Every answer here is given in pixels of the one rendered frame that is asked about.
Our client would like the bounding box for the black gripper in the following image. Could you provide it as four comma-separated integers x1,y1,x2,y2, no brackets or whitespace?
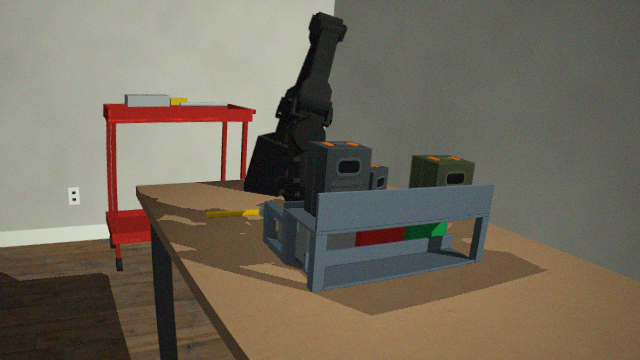
273,151,308,202

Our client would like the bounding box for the yellow bar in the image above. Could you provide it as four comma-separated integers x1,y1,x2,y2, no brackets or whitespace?
206,209,259,218

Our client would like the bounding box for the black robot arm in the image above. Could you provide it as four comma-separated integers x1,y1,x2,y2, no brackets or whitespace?
270,12,347,151

